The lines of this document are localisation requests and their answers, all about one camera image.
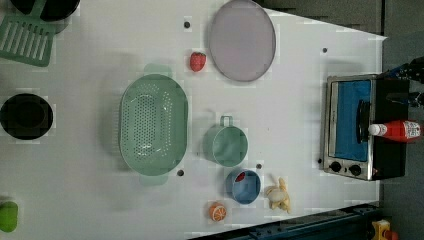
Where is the green cup with handle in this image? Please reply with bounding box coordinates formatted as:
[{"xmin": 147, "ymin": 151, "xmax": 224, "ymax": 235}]
[{"xmin": 203, "ymin": 115, "xmax": 248, "ymax": 167}]

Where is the peeled toy banana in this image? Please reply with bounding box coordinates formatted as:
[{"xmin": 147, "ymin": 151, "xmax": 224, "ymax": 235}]
[{"xmin": 265, "ymin": 177, "xmax": 291, "ymax": 214}]

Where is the black round cup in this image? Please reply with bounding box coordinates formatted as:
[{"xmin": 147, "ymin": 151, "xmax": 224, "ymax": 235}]
[{"xmin": 0, "ymin": 93, "xmax": 54, "ymax": 140}]

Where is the blue bowl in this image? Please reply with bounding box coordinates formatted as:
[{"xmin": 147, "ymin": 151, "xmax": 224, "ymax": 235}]
[{"xmin": 225, "ymin": 168, "xmax": 261, "ymax": 205}]

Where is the red toy strawberry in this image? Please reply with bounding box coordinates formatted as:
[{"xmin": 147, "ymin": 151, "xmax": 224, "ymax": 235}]
[{"xmin": 189, "ymin": 52, "xmax": 207, "ymax": 72}]

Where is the grey round plate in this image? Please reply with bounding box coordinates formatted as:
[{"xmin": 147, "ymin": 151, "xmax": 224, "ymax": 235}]
[{"xmin": 208, "ymin": 0, "xmax": 276, "ymax": 82}]

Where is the orange slice toy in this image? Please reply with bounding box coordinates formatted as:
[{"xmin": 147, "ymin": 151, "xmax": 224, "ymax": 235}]
[{"xmin": 209, "ymin": 202, "xmax": 227, "ymax": 222}]

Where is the red ketchup bottle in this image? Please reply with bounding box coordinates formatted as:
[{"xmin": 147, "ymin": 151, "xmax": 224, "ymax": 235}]
[{"xmin": 368, "ymin": 120, "xmax": 422, "ymax": 143}]

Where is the black toaster oven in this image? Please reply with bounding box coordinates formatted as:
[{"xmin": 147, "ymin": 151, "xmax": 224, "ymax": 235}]
[{"xmin": 321, "ymin": 75, "xmax": 409, "ymax": 181}]

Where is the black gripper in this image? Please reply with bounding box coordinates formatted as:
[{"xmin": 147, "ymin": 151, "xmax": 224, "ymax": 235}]
[{"xmin": 384, "ymin": 57, "xmax": 424, "ymax": 108}]

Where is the green slotted spatula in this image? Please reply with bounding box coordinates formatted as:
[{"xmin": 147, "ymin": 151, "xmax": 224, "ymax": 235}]
[{"xmin": 0, "ymin": 0, "xmax": 55, "ymax": 67}]

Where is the green rounded object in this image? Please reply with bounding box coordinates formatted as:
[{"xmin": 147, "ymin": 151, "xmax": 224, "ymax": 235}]
[{"xmin": 0, "ymin": 201, "xmax": 18, "ymax": 233}]

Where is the green perforated colander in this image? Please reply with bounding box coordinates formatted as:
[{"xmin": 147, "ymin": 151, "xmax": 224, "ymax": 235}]
[{"xmin": 118, "ymin": 63, "xmax": 189, "ymax": 187}]

